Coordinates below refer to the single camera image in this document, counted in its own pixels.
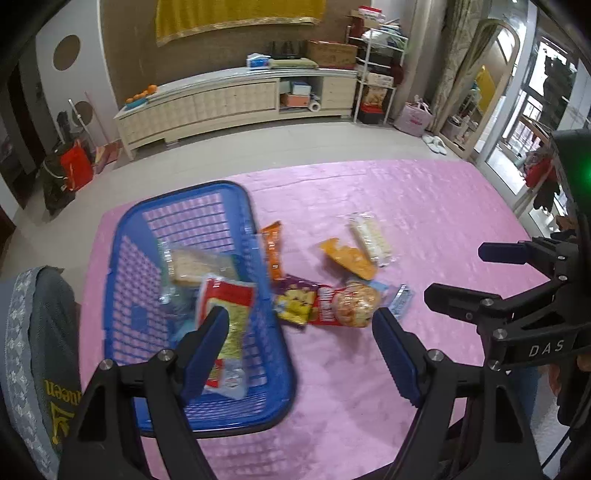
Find green folded cloth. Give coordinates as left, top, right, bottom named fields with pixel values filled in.
left=268, top=58, right=319, bottom=71

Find white metal rack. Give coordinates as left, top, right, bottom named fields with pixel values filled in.
left=353, top=25, right=409, bottom=124

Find narrow orange snack packet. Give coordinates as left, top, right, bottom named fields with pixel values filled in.
left=261, top=220, right=284, bottom=282

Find brown cardboard box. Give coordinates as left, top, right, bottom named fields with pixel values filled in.
left=306, top=40, right=358, bottom=68

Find large red snack packet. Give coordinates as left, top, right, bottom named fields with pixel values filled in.
left=196, top=273, right=257, bottom=400

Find clear packet of beige crackers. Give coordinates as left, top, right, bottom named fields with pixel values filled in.
left=159, top=244, right=238, bottom=289

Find blue plastic basket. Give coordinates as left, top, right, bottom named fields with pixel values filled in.
left=104, top=181, right=296, bottom=438

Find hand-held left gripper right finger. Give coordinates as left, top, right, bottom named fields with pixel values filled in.
left=372, top=307, right=543, bottom=480

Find red packet of round crackers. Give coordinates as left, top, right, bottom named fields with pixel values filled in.
left=307, top=281, right=384, bottom=329

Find clear packet of white sticks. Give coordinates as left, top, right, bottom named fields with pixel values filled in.
left=348, top=213, right=393, bottom=267

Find cream television cabinet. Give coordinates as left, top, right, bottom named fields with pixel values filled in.
left=115, top=66, right=360, bottom=160

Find pink bag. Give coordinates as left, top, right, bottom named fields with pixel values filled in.
left=392, top=96, right=435, bottom=137

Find purple and yellow snack packet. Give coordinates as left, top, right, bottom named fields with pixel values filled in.
left=272, top=275, right=319, bottom=328

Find grey lace-trimmed garment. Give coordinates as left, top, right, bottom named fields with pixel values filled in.
left=0, top=265, right=84, bottom=480

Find wooden clothes rack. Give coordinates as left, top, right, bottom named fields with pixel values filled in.
left=515, top=115, right=578, bottom=217

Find red bag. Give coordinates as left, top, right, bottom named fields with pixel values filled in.
left=60, top=141, right=95, bottom=192

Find yellow cloth with gold trim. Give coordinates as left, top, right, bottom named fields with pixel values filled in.
left=154, top=0, right=326, bottom=47

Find broom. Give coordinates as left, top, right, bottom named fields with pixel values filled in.
left=85, top=90, right=123, bottom=167

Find standing air conditioner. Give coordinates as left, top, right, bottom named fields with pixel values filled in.
left=406, top=0, right=444, bottom=116

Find clear packet with blue label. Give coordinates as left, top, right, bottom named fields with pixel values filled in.
left=387, top=284, right=411, bottom=320

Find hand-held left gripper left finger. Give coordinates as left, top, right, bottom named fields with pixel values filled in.
left=58, top=305, right=230, bottom=480

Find white mop stick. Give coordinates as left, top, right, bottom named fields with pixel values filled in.
left=68, top=98, right=88, bottom=139

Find patterned beige curtain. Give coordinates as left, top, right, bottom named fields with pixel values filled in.
left=429, top=0, right=472, bottom=121

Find orange printed snack box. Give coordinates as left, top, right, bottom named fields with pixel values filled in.
left=362, top=85, right=393, bottom=112

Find arched standing mirror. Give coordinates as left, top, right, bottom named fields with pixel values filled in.
left=438, top=18, right=520, bottom=160

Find glass sliding door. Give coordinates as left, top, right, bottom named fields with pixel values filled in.
left=473, top=14, right=591, bottom=217

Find pink quilted blanket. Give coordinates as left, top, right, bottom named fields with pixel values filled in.
left=78, top=159, right=561, bottom=480

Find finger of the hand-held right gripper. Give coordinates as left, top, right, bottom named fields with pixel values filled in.
left=424, top=281, right=561, bottom=337
left=478, top=237, right=580, bottom=283

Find red and white boxes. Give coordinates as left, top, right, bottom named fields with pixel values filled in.
left=348, top=6, right=386, bottom=28

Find bunch of oranges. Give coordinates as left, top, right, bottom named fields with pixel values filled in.
left=126, top=83, right=158, bottom=104

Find orange-yellow snack packet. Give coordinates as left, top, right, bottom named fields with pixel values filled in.
left=320, top=237, right=377, bottom=281

